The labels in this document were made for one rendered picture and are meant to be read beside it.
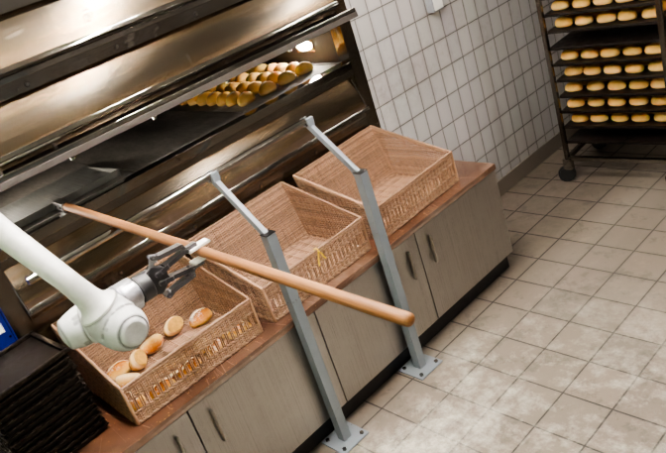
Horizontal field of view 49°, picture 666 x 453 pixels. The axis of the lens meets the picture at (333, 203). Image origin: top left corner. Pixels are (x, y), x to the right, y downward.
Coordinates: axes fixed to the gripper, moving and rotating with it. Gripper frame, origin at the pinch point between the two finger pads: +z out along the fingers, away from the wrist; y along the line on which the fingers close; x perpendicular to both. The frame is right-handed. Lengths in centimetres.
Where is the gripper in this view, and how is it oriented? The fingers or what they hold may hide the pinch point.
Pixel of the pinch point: (199, 251)
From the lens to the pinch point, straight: 201.6
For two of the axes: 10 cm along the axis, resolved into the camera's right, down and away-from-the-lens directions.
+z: 7.0, -4.7, 5.4
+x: 6.5, 1.2, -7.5
